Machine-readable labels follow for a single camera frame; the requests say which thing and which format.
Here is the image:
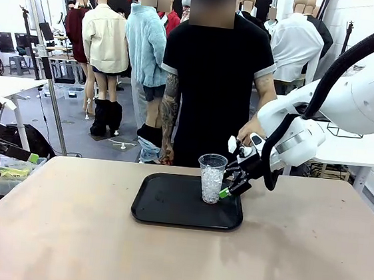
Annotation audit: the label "white mannequin base stand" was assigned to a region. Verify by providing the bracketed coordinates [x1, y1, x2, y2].
[107, 137, 138, 152]

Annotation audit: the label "slim black light stand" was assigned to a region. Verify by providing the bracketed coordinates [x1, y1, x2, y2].
[340, 19, 357, 60]

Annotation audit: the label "black wire basket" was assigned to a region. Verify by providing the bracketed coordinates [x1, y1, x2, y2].
[325, 125, 365, 140]

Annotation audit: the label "mannequin in cream jacket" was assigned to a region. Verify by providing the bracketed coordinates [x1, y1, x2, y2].
[69, 0, 138, 140]

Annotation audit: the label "under-desk cable tray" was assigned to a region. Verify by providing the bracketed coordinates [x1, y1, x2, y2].
[303, 160, 352, 182]

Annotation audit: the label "clear plastic cup with ice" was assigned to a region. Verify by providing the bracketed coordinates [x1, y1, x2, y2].
[194, 152, 229, 206]

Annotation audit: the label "mannequin in red top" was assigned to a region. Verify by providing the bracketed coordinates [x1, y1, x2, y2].
[154, 0, 184, 40]

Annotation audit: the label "dark rod with green tip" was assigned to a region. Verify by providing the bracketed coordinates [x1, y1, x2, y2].
[0, 139, 41, 164]

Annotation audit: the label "person's left forearm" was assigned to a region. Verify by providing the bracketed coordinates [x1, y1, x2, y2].
[247, 86, 280, 132]

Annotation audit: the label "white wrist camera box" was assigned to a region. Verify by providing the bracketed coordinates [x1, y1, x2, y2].
[226, 134, 258, 160]

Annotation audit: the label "black corrugated cable conduit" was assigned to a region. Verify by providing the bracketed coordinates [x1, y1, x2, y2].
[257, 4, 374, 202]

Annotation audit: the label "black tripod stand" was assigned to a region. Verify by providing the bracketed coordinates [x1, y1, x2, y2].
[12, 4, 60, 80]

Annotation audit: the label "slanted metal pole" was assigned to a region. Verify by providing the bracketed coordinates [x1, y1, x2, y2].
[3, 0, 85, 158]

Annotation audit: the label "mannequin in dark red coat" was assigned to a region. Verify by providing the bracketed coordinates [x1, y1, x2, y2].
[55, 0, 96, 116]

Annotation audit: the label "yellow green plastic bag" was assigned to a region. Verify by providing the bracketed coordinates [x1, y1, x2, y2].
[0, 164, 32, 182]

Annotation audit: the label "grey step stool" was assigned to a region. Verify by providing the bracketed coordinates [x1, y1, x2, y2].
[7, 55, 33, 77]

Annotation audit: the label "black plastic serving tray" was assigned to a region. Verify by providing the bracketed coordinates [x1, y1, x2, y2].
[129, 169, 248, 234]

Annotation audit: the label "white desk with legs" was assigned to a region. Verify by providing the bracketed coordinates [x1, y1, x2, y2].
[0, 74, 49, 154]

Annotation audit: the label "mannequin in dark suit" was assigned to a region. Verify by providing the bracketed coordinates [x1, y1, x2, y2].
[233, 0, 277, 41]

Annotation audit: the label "black computer monitor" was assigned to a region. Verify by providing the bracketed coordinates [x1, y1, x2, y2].
[13, 31, 40, 47]
[0, 31, 18, 55]

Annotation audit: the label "clear plastic storage bin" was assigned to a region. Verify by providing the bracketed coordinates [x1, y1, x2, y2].
[0, 152, 48, 206]

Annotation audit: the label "person's left hand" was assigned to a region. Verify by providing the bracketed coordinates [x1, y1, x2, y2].
[236, 122, 267, 148]

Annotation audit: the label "person in black T-shirt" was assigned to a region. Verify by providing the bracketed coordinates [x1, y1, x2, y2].
[150, 0, 288, 177]

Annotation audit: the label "person's right hand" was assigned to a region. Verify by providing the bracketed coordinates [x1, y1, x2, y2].
[158, 145, 176, 166]

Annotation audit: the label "mannequin in light blue fleece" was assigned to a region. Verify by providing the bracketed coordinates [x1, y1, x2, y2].
[111, 0, 178, 165]

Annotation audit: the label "person's tattooed right forearm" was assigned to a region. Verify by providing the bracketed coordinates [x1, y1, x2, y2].
[154, 72, 184, 152]

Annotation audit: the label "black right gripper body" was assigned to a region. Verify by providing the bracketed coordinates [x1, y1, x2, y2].
[234, 150, 267, 184]

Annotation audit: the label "white side table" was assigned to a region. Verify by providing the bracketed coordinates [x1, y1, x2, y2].
[307, 121, 374, 200]

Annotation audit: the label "crumpled blue jeans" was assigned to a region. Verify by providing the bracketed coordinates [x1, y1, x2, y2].
[136, 137, 164, 165]

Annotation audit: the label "mannequin in white shirt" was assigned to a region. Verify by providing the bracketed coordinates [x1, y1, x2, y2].
[264, 0, 330, 98]

